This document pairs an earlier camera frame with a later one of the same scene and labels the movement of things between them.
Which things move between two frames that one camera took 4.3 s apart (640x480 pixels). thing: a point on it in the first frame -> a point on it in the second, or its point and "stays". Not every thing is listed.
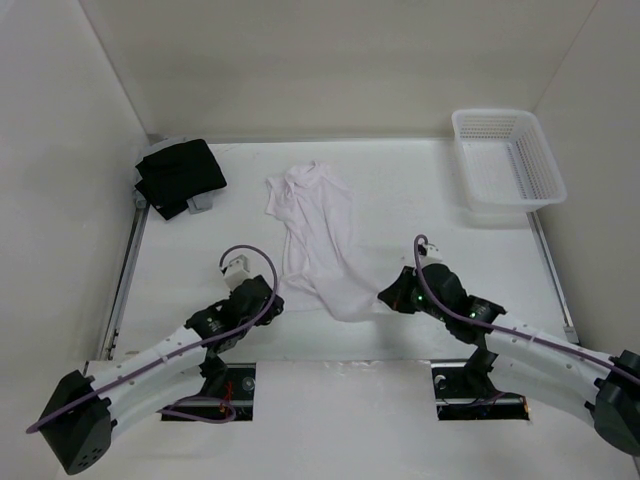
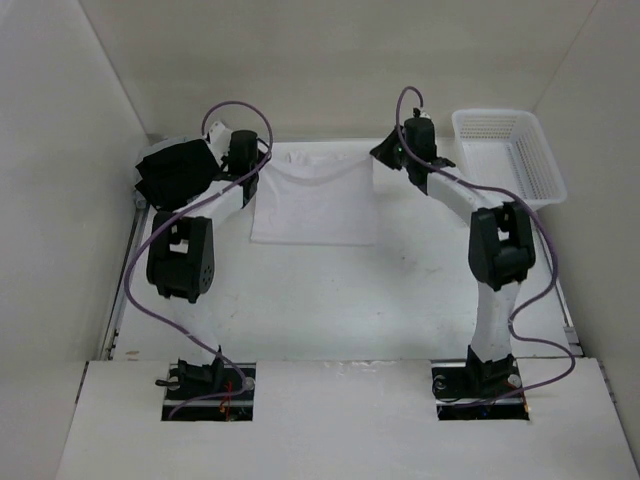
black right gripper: [395, 295] -> [383, 151]
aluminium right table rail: [552, 278] stays
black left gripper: [276, 309] -> [261, 158]
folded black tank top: [170, 178] stays
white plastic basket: [506, 163] stays
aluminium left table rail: [110, 334] stays
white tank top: [320, 259] -> [316, 194]
